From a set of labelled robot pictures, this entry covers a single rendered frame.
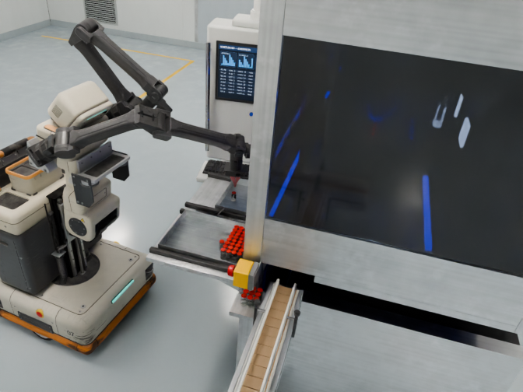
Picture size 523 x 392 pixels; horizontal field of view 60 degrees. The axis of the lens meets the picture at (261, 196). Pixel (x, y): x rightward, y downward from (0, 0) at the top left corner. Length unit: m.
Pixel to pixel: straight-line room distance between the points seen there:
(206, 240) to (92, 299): 0.88
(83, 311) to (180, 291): 0.67
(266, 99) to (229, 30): 1.10
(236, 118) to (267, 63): 1.26
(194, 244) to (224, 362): 0.90
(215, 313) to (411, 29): 2.06
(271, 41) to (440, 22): 0.41
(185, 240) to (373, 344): 0.84
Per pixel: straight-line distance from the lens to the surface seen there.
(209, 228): 1.96
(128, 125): 1.70
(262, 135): 1.34
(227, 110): 2.49
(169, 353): 2.63
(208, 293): 2.90
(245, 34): 2.34
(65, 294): 2.63
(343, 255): 1.51
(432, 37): 1.20
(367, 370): 1.90
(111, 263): 2.74
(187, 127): 1.77
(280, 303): 1.60
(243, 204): 2.11
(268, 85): 1.27
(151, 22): 7.85
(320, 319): 1.73
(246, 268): 1.56
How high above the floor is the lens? 2.09
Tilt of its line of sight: 34 degrees down
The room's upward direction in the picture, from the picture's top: 5 degrees clockwise
